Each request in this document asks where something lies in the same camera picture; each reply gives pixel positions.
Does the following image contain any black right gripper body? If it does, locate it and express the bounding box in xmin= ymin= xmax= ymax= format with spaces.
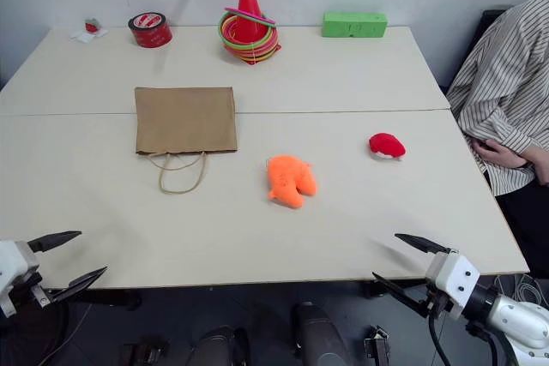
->
xmin=422 ymin=273 xmax=455 ymax=321

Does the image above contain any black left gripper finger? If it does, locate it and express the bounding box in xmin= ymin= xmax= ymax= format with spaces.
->
xmin=26 ymin=231 xmax=82 ymax=255
xmin=46 ymin=266 xmax=109 ymax=307

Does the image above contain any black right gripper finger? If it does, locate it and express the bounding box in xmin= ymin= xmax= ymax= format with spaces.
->
xmin=371 ymin=271 xmax=431 ymax=321
xmin=394 ymin=232 xmax=452 ymax=256

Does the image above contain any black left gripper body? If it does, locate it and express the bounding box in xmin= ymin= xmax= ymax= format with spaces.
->
xmin=8 ymin=271 xmax=51 ymax=309

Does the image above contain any person's bare hand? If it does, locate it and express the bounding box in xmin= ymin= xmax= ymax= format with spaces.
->
xmin=477 ymin=138 xmax=532 ymax=171

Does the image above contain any small dark boxy shape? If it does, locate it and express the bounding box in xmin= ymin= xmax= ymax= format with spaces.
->
xmin=121 ymin=337 xmax=171 ymax=366

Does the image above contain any large dark rounded shape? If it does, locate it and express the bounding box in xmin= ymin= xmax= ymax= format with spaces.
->
xmin=291 ymin=301 xmax=355 ymax=366

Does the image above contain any red plush toy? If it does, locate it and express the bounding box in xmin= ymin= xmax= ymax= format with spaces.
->
xmin=368 ymin=132 xmax=407 ymax=162

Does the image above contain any orange plush toy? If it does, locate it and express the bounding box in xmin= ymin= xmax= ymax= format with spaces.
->
xmin=266 ymin=153 xmax=319 ymax=211

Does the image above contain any person in striped shirt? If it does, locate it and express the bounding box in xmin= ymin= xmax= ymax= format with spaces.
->
xmin=445 ymin=0 xmax=549 ymax=278

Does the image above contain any small red and white wrapper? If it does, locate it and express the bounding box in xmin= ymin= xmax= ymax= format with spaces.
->
xmin=69 ymin=16 xmax=108 ymax=45

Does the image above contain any red tape roll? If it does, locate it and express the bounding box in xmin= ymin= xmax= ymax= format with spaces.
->
xmin=127 ymin=12 xmax=174 ymax=48

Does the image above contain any green rectangular box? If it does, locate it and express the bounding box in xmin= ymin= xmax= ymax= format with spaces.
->
xmin=322 ymin=10 xmax=389 ymax=39

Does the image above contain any red traffic cone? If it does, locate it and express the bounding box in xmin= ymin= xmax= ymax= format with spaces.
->
xmin=232 ymin=0 xmax=283 ymax=67

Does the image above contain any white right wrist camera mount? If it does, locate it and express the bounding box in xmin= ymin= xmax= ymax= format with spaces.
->
xmin=424 ymin=251 xmax=481 ymax=309

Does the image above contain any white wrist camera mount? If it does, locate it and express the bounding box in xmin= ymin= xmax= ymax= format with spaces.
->
xmin=424 ymin=251 xmax=481 ymax=309
xmin=0 ymin=240 xmax=43 ymax=318

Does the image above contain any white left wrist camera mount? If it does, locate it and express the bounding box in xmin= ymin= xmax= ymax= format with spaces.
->
xmin=0 ymin=240 xmax=43 ymax=318

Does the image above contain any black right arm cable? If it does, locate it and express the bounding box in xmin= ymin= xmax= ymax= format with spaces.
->
xmin=428 ymin=316 xmax=501 ymax=366

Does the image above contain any small dark metal bracket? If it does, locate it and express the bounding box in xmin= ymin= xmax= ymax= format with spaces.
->
xmin=363 ymin=324 xmax=392 ymax=361

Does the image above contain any white cable bundle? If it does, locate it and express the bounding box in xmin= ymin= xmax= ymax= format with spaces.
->
xmin=492 ymin=273 xmax=546 ymax=303

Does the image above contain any brown paper bag with handles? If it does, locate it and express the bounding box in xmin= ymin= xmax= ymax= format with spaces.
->
xmin=134 ymin=86 xmax=239 ymax=195

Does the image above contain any red toss ring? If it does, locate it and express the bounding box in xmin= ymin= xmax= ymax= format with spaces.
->
xmin=223 ymin=38 xmax=280 ymax=63

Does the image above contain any yellow toss ring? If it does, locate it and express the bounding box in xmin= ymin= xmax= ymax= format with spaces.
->
xmin=220 ymin=25 xmax=279 ymax=51

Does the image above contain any orange toss ring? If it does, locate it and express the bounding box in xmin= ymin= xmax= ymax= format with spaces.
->
xmin=221 ymin=33 xmax=280 ymax=57

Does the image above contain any green toss ring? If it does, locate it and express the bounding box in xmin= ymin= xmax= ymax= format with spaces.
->
xmin=218 ymin=12 xmax=279 ymax=47

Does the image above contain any pink toss ring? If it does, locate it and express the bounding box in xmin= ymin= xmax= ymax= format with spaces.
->
xmin=223 ymin=6 xmax=277 ymax=27

